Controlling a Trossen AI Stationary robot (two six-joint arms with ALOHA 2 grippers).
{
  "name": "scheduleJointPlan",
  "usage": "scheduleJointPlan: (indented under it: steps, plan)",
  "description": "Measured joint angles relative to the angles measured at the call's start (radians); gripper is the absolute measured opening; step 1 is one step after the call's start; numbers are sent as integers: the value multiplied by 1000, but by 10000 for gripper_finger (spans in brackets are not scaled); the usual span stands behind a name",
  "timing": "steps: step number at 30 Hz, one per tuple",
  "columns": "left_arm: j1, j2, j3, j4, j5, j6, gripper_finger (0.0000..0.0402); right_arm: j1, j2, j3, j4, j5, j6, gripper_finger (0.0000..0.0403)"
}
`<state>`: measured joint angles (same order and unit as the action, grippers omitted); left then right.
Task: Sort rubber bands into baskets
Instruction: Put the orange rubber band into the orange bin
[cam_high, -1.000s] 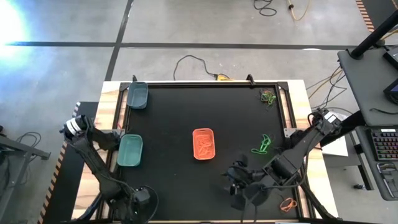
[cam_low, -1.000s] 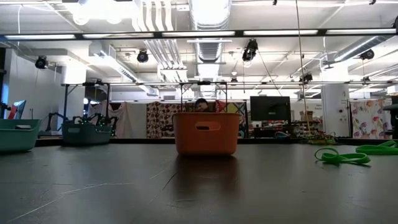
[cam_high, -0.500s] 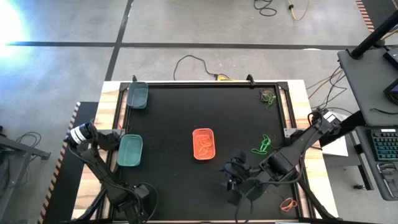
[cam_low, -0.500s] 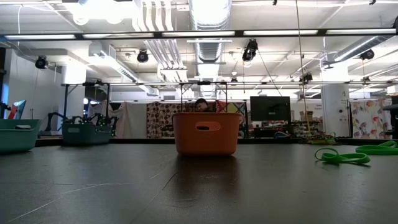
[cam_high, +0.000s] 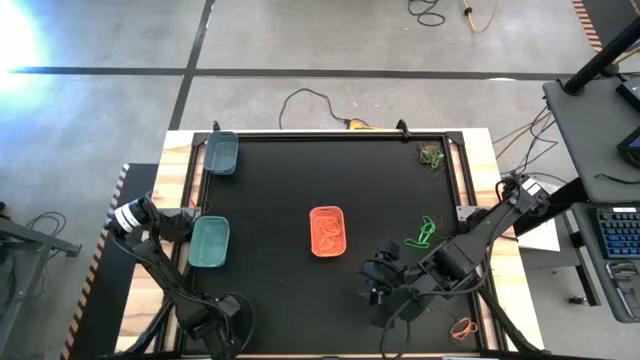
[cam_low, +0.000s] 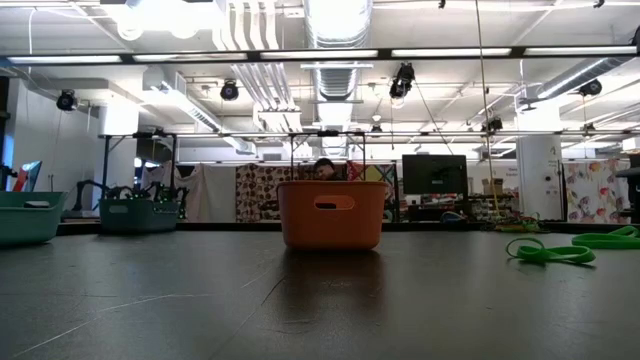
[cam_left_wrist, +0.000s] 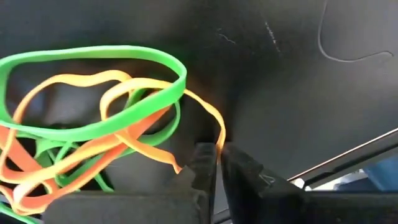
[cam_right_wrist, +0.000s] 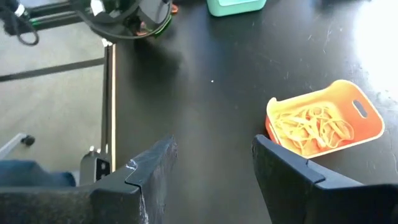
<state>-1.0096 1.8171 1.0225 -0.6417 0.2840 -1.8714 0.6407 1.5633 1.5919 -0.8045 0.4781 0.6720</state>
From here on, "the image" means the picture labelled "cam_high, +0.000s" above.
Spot white paper sheet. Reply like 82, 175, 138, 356
516, 218, 561, 253

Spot black pole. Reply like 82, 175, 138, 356
563, 17, 640, 96

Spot orange plastic basket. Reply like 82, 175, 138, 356
309, 205, 347, 258

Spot grey keyboard desk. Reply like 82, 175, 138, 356
571, 201, 640, 324

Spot black desk device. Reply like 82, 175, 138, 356
605, 259, 640, 321

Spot green rubber band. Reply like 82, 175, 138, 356
418, 215, 437, 242
418, 147, 445, 169
403, 233, 432, 250

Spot grey mount plate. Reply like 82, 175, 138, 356
455, 204, 482, 222

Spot coiled black cable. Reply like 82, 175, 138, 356
407, 0, 447, 28

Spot slate blue plastic basket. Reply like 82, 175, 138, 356
203, 130, 239, 176

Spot grey side desk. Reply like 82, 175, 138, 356
542, 73, 640, 204

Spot black mat with striped edge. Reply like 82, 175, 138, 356
571, 0, 640, 54
59, 163, 161, 360

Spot black tablet screen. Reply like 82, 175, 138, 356
615, 127, 640, 169

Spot orange rubber bands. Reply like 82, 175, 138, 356
314, 214, 342, 251

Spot teal plastic basket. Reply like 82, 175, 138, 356
188, 215, 231, 269

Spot black screen device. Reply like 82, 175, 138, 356
615, 74, 640, 114

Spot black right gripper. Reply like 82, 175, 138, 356
359, 241, 426, 329

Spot black floor cable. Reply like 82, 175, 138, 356
278, 87, 351, 130

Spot backlit keyboard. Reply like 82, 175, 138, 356
593, 205, 640, 260

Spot grey metal stand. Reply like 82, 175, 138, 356
0, 199, 84, 346

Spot yellow cable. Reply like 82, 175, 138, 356
460, 0, 501, 34

